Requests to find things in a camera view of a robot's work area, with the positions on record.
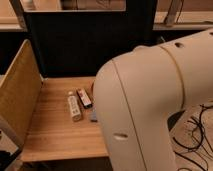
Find left wooden side panel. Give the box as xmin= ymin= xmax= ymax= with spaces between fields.
xmin=0 ymin=39 xmax=42 ymax=148

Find red and black box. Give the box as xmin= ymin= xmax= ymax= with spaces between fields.
xmin=77 ymin=89 xmax=92 ymax=108

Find black back panel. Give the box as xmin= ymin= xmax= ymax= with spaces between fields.
xmin=24 ymin=0 xmax=157 ymax=77

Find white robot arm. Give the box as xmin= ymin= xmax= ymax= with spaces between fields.
xmin=93 ymin=29 xmax=213 ymax=171

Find black floor cables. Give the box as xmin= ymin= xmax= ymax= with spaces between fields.
xmin=171 ymin=103 xmax=213 ymax=171

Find small grey block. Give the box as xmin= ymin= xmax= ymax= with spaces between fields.
xmin=90 ymin=111 xmax=97 ymax=122

